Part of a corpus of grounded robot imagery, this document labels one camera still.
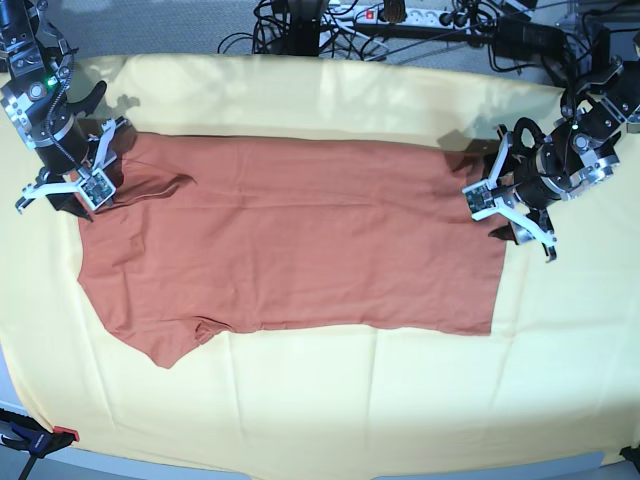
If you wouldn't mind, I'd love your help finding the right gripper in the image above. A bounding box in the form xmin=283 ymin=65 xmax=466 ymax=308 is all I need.
xmin=34 ymin=119 xmax=124 ymax=222

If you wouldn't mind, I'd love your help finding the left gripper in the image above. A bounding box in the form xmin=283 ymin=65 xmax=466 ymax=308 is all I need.
xmin=488 ymin=147 xmax=565 ymax=245

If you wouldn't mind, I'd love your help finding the terracotta orange T-shirt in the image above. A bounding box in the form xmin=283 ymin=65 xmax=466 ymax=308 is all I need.
xmin=78 ymin=133 xmax=505 ymax=368

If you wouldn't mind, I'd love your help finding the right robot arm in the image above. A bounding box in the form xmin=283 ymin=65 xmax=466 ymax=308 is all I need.
xmin=1 ymin=1 xmax=131 ymax=220

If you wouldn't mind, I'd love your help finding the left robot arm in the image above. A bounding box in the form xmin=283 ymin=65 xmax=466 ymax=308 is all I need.
xmin=463 ymin=57 xmax=639 ymax=258

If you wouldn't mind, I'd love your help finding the pale yellow table cloth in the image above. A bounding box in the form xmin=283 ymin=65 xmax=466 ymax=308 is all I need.
xmin=1 ymin=55 xmax=639 ymax=479

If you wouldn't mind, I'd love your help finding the black power adapter brick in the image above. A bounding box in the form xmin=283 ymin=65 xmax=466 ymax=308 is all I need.
xmin=494 ymin=17 xmax=565 ymax=57

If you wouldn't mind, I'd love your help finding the black clamp right corner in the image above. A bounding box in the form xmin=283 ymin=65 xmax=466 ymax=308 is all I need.
xmin=619 ymin=446 xmax=640 ymax=474

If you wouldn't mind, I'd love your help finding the black stand column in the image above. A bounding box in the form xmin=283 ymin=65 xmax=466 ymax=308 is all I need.
xmin=285 ymin=0 xmax=326 ymax=57

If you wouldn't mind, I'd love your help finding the white power strip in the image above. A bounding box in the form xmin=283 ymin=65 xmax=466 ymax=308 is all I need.
xmin=325 ymin=1 xmax=478 ymax=38

